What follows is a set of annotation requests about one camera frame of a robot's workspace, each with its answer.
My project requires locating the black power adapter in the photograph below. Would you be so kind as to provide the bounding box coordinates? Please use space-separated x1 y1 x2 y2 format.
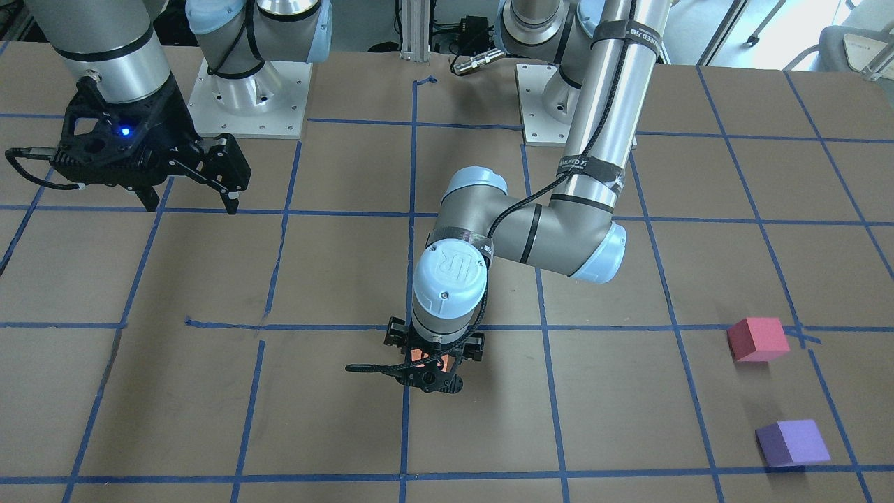
457 15 494 53

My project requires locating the silver cable connector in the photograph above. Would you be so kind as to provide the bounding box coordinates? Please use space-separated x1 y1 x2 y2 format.
450 48 507 76

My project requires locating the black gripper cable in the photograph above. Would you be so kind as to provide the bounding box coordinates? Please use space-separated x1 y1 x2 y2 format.
5 146 86 191

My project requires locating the grey office chair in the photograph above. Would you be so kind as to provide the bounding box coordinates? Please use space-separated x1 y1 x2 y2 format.
784 26 893 82

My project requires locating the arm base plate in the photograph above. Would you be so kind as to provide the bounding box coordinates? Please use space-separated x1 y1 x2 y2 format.
516 64 579 147
189 61 315 140

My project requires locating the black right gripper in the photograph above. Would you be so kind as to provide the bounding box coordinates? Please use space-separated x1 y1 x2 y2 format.
50 77 251 214

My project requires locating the aluminium frame post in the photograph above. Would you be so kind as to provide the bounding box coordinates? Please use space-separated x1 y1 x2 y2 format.
398 1 433 64

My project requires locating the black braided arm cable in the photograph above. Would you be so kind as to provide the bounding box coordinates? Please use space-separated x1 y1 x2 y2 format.
487 0 640 242

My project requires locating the pink foam cube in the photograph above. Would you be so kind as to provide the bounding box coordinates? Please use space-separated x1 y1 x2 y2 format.
726 317 791 363

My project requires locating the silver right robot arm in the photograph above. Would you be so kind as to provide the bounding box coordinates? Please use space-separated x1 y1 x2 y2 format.
4 1 332 214

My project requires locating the purple foam cube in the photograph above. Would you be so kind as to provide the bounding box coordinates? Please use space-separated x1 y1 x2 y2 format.
756 419 831 468

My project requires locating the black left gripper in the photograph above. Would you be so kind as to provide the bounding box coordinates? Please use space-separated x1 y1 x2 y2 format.
384 317 485 394

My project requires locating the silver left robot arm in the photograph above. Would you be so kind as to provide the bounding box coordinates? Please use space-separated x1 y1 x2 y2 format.
346 1 673 393

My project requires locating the orange foam cube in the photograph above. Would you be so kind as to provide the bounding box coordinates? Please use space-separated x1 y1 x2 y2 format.
411 347 452 372

